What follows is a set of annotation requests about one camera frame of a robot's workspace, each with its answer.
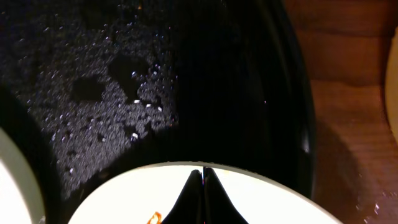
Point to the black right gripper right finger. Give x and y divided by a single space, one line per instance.
218 207

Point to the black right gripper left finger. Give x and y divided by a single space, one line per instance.
188 206

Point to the green plate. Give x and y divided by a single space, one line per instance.
21 198
147 195

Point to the yellow plate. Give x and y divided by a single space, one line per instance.
391 82

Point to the round black tray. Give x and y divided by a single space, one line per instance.
91 89

